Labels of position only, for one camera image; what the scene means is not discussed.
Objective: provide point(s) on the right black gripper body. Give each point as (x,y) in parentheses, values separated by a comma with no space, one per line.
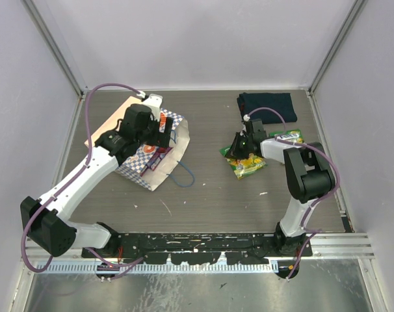
(251,139)

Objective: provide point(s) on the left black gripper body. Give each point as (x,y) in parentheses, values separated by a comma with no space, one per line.
(150,136)

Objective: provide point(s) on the green snack packet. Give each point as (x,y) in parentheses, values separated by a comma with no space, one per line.
(246,167)

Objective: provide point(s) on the green Fox's candy packet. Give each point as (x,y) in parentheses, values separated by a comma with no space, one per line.
(294,135)

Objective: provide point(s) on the blue checkered paper bag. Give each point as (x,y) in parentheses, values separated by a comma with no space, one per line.
(145,146)

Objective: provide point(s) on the purple snack packet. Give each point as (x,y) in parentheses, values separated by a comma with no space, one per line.
(157,157)

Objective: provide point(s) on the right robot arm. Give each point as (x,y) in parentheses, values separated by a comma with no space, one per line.
(309,174)

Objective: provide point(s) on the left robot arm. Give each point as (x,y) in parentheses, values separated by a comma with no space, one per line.
(46,220)

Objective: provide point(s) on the folded navy cloth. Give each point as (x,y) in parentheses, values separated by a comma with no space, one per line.
(261,103)

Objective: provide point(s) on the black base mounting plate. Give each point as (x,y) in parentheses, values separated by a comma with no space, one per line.
(204,248)

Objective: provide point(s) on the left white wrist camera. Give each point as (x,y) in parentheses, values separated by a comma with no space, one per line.
(154,102)

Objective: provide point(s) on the left aluminium frame post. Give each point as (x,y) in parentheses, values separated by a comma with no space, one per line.
(50,33)

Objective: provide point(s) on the aluminium frame post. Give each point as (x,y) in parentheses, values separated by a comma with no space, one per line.
(340,37)
(50,33)

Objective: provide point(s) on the right aluminium frame post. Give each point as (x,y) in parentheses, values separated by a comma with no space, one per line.
(340,37)

